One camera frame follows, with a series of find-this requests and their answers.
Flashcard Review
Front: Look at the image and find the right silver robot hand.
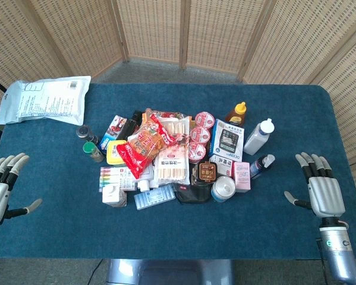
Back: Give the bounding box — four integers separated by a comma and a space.
283, 152, 346, 219

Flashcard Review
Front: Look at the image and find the small dark spray bottle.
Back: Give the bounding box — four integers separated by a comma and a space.
249, 154, 276, 180

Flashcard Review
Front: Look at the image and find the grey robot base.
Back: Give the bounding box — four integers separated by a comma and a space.
105, 258, 235, 285

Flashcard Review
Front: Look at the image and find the white plastic squeeze bottle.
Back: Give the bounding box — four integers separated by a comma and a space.
243, 118, 276, 156

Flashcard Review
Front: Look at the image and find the silver tin can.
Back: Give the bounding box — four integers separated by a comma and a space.
210, 175, 237, 203

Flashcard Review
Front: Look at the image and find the green cap spice jar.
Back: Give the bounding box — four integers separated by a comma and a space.
82, 141, 105, 163

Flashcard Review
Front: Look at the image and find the black cap spice jar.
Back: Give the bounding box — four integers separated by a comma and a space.
76, 125, 99, 145

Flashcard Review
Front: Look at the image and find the honey bottle with yellow cap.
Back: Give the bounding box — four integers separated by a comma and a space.
225, 102, 247, 127

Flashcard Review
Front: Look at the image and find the pink white carton box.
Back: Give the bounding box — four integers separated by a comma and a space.
233, 161, 252, 193

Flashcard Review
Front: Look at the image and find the large white plastic bag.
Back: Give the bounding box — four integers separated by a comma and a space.
0, 75, 92, 126

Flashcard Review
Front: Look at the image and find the white red medicine box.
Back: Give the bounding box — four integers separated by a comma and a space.
209, 154, 236, 179

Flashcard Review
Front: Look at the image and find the blue white calculator box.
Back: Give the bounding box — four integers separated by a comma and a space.
209, 119, 245, 163

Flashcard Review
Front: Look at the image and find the white carton with round print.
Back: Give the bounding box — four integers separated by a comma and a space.
102, 183, 128, 208

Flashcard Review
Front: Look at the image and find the brown black sauce cup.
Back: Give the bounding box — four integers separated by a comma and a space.
197, 161, 218, 185

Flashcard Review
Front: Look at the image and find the coloured markers pack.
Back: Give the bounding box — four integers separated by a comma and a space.
99, 166, 137, 193

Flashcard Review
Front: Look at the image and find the yellow lidded container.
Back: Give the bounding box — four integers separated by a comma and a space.
106, 140, 128, 166

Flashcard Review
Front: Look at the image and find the black zip pouch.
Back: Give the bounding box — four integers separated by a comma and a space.
174, 183, 213, 205

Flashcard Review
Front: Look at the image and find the blue red white box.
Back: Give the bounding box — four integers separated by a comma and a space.
99, 115, 128, 149

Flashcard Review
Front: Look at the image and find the red white round cup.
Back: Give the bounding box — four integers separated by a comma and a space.
190, 126, 212, 144
187, 141, 208, 163
194, 111, 216, 129

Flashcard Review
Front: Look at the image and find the black rectangular packet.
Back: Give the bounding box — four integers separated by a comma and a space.
116, 110, 143, 142

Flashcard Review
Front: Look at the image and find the blue carpet table mat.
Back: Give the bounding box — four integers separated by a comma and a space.
0, 83, 356, 261

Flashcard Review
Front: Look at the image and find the red orange snack bag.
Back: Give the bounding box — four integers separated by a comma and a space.
116, 123, 178, 180

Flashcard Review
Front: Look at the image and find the disposable chopsticks pack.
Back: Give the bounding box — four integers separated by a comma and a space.
153, 145, 191, 188

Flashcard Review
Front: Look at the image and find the clear blue plastic pack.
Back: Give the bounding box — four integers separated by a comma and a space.
133, 184, 177, 211

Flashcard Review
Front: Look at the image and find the wooden sticks clear pack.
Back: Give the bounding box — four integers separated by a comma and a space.
150, 112, 193, 146

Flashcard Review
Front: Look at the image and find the woven bamboo folding screen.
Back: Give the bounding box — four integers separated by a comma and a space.
0, 0, 356, 250

